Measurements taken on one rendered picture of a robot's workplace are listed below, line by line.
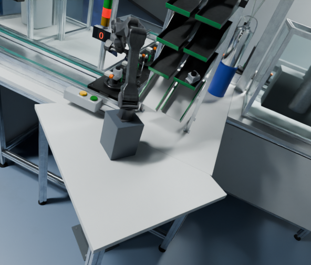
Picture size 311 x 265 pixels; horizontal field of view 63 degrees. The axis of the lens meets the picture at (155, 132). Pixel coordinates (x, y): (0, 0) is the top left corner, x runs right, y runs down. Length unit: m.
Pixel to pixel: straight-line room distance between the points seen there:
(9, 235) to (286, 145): 2.03
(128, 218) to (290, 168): 1.51
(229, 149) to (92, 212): 1.39
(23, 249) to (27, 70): 1.13
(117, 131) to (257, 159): 1.36
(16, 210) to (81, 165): 1.00
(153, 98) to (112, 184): 0.58
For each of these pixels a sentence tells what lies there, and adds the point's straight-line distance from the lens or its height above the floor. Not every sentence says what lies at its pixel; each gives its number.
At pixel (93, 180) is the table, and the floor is 0.86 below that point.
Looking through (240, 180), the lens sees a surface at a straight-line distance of 2.33.
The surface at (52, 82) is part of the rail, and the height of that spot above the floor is 0.92.
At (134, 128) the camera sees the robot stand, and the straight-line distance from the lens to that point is 1.16.
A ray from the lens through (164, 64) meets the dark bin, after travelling 1.44.
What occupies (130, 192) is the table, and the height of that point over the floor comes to 0.86.
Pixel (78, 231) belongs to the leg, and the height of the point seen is 0.01.
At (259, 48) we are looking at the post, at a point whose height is 1.27.
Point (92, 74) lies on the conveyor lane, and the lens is 1.80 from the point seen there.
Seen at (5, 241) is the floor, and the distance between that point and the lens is 2.00.
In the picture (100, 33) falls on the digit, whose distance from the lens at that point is 1.69.
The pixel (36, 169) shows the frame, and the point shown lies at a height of 0.18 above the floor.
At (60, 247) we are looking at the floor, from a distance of 1.95.
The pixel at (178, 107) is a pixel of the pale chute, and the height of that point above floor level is 1.04.
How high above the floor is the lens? 1.73
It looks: 35 degrees down
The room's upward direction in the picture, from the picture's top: 19 degrees clockwise
